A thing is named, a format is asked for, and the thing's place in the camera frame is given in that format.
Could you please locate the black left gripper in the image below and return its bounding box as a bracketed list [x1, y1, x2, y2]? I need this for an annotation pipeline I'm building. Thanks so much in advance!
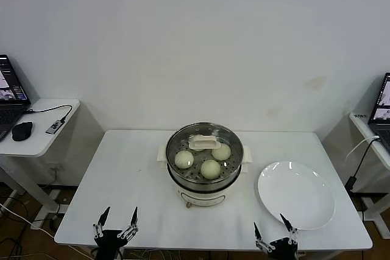
[93, 206, 140, 260]

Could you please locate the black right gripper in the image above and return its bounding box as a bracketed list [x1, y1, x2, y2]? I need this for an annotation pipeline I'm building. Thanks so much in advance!
[254, 214, 298, 260]

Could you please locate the white steamed baozi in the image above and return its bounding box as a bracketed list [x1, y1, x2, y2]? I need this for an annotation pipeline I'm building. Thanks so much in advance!
[174, 149, 195, 169]
[200, 159, 222, 181]
[211, 144, 232, 161]

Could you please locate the round glass lid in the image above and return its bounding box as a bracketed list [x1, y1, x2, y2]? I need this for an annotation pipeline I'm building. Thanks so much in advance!
[166, 122, 244, 183]

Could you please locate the stainless steel steamer basket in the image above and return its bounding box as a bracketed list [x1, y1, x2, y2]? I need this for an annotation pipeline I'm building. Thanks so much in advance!
[156, 122, 254, 188]

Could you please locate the white round plate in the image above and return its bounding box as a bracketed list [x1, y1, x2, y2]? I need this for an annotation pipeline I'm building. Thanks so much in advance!
[257, 161, 336, 231]

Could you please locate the white electric cooker pot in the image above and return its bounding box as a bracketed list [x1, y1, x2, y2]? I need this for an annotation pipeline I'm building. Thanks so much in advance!
[160, 162, 249, 209]

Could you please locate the white side table with mouse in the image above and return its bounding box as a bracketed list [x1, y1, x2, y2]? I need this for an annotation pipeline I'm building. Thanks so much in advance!
[0, 98, 106, 221]

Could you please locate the grey usb hub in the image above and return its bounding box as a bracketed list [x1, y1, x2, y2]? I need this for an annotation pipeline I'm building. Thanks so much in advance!
[44, 119, 67, 135]

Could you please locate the black computer mouse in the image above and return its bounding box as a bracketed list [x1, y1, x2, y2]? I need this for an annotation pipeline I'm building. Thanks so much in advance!
[11, 121, 34, 142]

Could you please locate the white side table with sticker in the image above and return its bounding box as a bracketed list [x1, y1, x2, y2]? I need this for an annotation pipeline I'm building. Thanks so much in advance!
[321, 110, 390, 239]

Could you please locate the black laptop beside mouse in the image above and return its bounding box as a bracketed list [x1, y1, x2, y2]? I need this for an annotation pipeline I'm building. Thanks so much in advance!
[0, 54, 32, 142]

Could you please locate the white floor cable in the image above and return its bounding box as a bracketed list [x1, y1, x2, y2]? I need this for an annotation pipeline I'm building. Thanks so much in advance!
[0, 202, 55, 238]

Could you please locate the black power cable with adapter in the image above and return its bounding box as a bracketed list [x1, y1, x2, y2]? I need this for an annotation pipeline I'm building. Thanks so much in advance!
[344, 139, 380, 194]

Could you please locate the white laptop cable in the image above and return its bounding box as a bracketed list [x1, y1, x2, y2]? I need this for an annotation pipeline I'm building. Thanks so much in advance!
[346, 136, 380, 162]

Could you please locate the black usb hub cable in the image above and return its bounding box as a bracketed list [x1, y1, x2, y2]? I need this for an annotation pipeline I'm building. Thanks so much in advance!
[24, 104, 73, 121]

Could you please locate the black laptop with white cable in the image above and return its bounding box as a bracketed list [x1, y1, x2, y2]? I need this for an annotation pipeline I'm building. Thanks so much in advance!
[367, 72, 390, 153]

